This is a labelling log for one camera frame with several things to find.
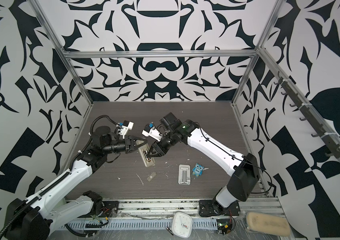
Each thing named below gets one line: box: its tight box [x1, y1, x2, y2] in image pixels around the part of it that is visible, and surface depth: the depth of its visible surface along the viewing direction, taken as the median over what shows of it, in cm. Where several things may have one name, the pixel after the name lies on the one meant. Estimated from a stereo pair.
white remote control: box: [138, 143, 156, 168], surface depth 69 cm
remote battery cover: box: [146, 171, 157, 182], surface depth 87 cm
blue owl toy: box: [192, 162, 205, 177], surface depth 87 cm
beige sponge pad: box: [246, 211, 291, 237], surface depth 69 cm
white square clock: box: [172, 212, 193, 238], surface depth 69 cm
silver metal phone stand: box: [178, 164, 191, 186], surface depth 86 cm
